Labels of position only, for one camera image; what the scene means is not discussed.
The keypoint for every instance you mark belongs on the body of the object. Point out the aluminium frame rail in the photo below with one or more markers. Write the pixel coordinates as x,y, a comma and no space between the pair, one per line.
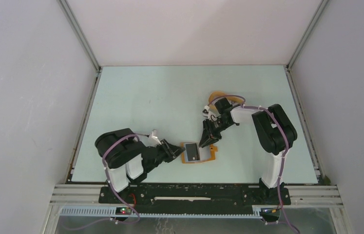
86,196

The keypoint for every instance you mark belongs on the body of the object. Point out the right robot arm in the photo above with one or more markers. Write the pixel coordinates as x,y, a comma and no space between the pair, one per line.
275,131

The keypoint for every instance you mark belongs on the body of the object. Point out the dark credit card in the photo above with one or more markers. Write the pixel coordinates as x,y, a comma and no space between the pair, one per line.
192,152

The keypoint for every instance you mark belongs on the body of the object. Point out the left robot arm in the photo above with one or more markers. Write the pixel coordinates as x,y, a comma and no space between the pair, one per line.
128,157

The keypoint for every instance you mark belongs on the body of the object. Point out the orange leather card holder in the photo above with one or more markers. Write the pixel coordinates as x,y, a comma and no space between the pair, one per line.
206,154

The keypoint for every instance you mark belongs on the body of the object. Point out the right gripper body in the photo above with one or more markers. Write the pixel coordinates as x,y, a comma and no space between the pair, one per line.
216,127

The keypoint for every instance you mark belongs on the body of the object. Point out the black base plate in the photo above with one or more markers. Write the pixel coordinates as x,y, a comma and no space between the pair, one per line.
197,198

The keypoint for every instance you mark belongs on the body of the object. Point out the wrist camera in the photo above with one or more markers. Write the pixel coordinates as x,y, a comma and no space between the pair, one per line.
207,113
153,138

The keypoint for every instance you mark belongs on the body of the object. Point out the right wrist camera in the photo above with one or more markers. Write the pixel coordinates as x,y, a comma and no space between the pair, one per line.
207,113

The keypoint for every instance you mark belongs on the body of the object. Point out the right controller board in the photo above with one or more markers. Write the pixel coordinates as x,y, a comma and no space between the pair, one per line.
270,212

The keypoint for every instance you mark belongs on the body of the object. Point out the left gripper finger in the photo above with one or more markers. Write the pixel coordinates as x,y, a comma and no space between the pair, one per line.
173,149
180,157

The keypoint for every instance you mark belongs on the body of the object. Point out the controller board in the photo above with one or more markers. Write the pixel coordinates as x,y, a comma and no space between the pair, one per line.
270,212
123,211

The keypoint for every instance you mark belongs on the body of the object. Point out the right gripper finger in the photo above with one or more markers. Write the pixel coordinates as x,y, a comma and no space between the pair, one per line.
215,139
206,138

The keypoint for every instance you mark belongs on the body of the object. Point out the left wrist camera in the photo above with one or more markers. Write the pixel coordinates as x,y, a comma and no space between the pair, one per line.
153,138

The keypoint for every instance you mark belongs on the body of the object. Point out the tan oval tray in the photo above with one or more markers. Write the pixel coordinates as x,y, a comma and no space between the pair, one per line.
216,95

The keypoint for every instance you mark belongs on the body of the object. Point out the left controller board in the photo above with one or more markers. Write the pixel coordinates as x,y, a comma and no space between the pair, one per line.
123,211

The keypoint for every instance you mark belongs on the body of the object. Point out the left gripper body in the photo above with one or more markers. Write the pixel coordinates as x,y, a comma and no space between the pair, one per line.
164,153

